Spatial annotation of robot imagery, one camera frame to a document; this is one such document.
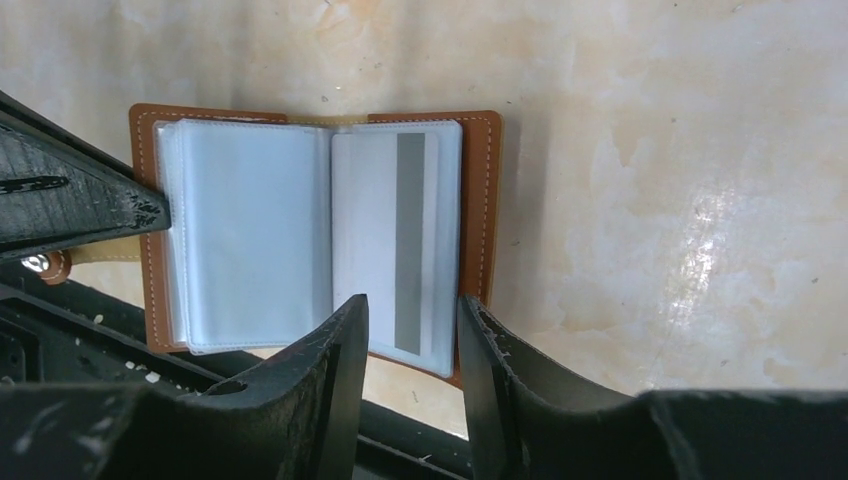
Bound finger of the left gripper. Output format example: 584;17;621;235
1;94;170;261

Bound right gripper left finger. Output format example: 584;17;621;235
1;294;369;479

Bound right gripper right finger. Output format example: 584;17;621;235
457;296;847;479

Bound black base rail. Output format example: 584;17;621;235
1;264;472;479

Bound white credit card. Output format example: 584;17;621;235
332;132;440;361

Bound brown leather card holder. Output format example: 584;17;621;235
40;102;505;391

